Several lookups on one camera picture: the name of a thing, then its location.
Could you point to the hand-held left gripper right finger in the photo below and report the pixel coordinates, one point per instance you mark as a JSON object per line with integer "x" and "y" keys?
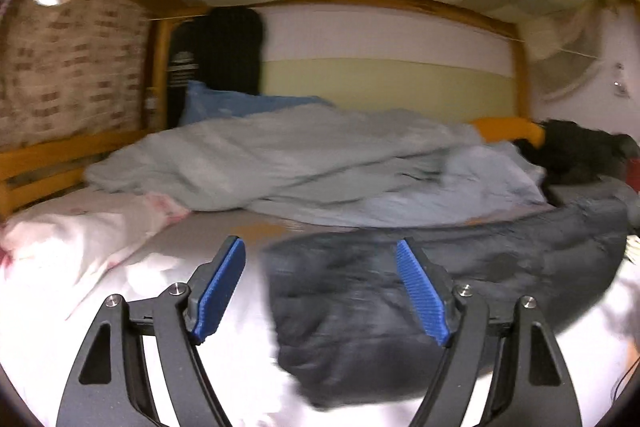
{"x": 420, "y": 292}

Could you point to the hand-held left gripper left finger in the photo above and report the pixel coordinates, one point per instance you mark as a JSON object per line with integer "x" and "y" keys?
{"x": 220, "y": 292}

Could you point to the dark puffer jacket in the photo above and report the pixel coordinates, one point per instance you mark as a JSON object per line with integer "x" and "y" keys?
{"x": 350, "y": 307}

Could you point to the white bedsheet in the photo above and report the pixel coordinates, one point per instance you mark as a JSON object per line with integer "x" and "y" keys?
{"x": 240, "y": 357}

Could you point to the light grey-blue duvet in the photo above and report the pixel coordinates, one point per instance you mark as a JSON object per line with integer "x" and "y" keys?
{"x": 300, "y": 157}

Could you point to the white pink floral pillow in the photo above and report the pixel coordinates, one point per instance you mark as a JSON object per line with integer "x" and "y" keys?
{"x": 75, "y": 232}

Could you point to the orange cushion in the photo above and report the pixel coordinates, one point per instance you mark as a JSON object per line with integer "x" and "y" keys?
{"x": 505, "y": 129}

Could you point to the blue pillow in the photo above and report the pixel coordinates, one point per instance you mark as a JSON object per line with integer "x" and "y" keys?
{"x": 225, "y": 104}

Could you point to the black garment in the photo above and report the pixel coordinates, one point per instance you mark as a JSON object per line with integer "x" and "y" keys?
{"x": 575, "y": 152}

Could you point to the red object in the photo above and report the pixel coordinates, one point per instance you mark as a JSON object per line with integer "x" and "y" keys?
{"x": 634, "y": 169}

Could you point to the white fan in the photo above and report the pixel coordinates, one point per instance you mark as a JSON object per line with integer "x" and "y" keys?
{"x": 570, "y": 77}

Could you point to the brick pattern curtain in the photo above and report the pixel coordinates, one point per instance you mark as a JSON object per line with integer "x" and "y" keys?
{"x": 75, "y": 72}

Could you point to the wooden bed frame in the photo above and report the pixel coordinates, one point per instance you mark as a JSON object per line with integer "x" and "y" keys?
{"x": 50, "y": 157}

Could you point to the white wall socket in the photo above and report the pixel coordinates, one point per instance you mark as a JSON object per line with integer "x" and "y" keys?
{"x": 619, "y": 79}

